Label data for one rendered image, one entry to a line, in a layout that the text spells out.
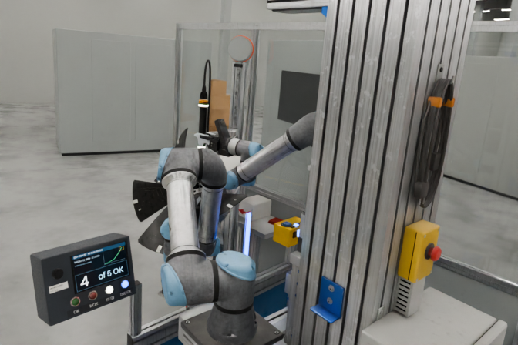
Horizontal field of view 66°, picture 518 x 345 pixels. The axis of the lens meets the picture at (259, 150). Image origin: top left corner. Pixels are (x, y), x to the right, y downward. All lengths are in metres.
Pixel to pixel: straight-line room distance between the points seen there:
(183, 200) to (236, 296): 0.33
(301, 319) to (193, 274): 0.34
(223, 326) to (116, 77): 6.35
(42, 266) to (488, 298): 1.74
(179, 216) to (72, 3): 12.87
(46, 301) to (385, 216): 0.93
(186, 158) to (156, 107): 6.16
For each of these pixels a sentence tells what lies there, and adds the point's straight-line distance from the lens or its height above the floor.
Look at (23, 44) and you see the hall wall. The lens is 13.85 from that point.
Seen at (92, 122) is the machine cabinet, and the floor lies 0.56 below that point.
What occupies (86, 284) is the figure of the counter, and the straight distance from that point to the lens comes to 1.33.
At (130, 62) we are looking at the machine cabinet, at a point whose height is 1.60.
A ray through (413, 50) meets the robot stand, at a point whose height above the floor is 1.87.
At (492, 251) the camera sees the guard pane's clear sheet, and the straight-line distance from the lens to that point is 2.04.
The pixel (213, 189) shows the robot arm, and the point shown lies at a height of 1.37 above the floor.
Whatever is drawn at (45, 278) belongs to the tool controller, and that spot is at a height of 1.20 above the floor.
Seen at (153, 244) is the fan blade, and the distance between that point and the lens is 1.97.
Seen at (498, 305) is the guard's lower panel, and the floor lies 0.89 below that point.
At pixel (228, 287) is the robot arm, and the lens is 1.18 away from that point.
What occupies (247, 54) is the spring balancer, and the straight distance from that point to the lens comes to 2.53.
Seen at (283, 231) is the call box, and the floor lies 1.05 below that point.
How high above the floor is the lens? 1.83
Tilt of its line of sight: 13 degrees down
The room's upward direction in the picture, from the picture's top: 5 degrees clockwise
